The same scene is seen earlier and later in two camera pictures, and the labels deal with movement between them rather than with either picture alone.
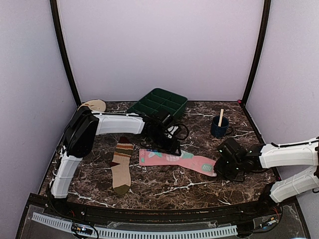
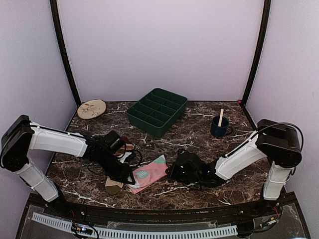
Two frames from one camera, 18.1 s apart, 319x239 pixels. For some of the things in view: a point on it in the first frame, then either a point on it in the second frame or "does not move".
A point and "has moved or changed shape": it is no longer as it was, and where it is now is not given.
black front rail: x=215 y=213 does not move
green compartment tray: x=158 y=99 does not move
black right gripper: x=220 y=172 -> x=172 y=175
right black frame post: x=266 y=13 does not move
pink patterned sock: x=151 y=157 has moved or changed shape
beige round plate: x=95 y=105 does not move
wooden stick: x=220 y=120 does not move
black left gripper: x=171 y=147 -> x=122 y=174
